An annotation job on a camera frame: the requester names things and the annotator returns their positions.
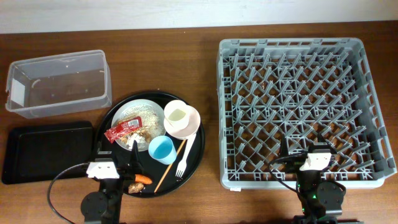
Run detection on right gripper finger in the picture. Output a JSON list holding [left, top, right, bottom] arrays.
[[316, 133, 337, 154], [279, 135, 289, 157]]

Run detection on orange carrot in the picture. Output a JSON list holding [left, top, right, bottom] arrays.
[[134, 174, 152, 185]]

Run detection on light blue cup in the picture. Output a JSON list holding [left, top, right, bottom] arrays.
[[148, 136, 177, 165]]

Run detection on wooden chopstick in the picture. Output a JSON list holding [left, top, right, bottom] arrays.
[[154, 139, 187, 194]]

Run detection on red snack wrapper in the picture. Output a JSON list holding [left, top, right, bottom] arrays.
[[104, 116, 142, 143]]

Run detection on grey round plate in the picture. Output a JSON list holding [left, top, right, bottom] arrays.
[[111, 99, 166, 151]]

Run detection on white plastic fork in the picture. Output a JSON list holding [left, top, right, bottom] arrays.
[[175, 134, 196, 179]]

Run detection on cream white cup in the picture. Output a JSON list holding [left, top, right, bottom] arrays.
[[164, 100, 189, 130]]

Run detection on pink bowl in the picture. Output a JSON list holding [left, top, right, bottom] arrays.
[[164, 106, 201, 140]]

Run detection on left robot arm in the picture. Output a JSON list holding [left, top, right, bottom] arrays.
[[80, 142, 143, 224]]

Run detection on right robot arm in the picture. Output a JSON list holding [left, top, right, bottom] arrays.
[[275, 134, 346, 224]]

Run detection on grey plastic dishwasher rack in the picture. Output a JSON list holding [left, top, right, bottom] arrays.
[[216, 37, 397, 190]]

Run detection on clear plastic waste bin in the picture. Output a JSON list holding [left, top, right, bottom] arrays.
[[5, 50, 112, 119]]

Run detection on brown food scrap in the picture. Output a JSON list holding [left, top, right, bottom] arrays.
[[128, 182, 145, 194]]

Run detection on food scraps on plate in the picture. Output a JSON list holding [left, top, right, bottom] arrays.
[[120, 126, 152, 149]]

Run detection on round black serving tray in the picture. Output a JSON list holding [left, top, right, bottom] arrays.
[[95, 91, 205, 198]]

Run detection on black rectangular tray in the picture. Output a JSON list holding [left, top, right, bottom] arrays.
[[1, 121, 94, 185]]

